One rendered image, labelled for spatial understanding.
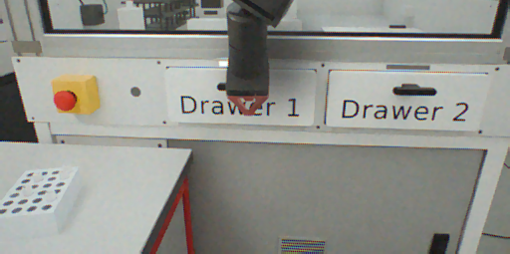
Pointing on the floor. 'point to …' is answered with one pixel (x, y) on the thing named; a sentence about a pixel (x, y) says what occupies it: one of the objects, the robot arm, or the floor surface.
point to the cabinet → (321, 186)
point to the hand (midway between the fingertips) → (248, 105)
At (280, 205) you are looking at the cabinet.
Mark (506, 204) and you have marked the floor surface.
